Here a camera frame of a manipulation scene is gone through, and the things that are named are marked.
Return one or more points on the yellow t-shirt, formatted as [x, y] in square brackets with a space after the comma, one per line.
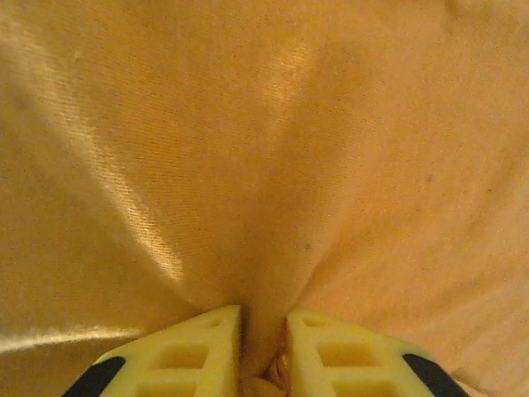
[264, 144]

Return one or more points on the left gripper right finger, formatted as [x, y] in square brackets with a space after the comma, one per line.
[306, 343]

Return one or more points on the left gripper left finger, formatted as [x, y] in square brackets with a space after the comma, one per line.
[215, 339]

